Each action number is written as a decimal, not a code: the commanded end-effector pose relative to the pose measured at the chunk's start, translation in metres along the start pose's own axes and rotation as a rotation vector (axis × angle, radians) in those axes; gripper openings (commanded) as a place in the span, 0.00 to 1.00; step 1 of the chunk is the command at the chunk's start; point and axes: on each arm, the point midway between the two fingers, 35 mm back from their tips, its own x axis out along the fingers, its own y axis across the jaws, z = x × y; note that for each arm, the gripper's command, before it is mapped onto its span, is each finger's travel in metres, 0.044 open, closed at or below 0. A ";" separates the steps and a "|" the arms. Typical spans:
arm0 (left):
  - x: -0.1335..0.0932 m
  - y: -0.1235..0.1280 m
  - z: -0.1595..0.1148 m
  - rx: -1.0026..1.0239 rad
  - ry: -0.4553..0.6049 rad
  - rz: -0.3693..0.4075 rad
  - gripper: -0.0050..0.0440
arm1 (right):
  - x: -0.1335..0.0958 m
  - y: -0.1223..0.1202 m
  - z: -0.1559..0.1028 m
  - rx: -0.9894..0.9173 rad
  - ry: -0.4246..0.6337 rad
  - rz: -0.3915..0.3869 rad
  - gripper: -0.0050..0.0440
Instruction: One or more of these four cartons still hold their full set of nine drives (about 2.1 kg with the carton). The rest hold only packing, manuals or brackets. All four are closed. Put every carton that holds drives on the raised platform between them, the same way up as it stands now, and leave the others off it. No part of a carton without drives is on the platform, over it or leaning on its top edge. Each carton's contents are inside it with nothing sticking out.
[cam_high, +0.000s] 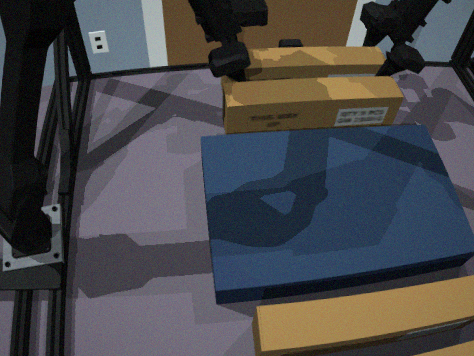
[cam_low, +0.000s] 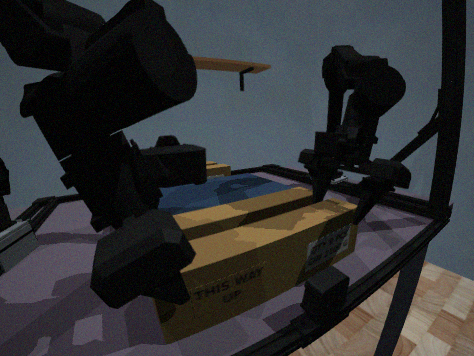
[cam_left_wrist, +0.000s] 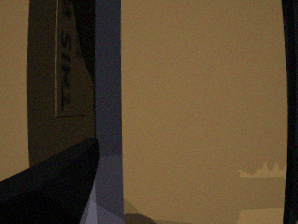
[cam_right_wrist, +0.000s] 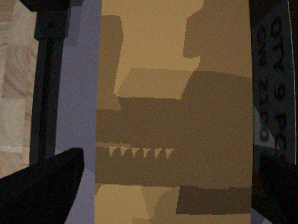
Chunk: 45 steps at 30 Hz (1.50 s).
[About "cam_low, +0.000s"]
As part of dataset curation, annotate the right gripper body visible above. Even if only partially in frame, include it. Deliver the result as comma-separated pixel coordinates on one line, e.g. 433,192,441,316
298,119,411,189

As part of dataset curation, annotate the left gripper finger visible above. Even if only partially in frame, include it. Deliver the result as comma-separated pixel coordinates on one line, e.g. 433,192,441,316
142,271,190,305
148,199,160,210

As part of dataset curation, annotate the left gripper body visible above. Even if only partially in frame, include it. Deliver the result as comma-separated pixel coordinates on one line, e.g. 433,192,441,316
59,131,196,309

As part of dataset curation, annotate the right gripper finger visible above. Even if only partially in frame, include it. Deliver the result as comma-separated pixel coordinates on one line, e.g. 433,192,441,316
352,177,395,225
304,165,333,204

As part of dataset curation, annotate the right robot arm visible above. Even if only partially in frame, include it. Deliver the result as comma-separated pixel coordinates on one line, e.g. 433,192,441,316
314,45,406,160

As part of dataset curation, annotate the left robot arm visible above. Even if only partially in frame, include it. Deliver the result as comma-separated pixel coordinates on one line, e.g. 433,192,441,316
0,0,207,203

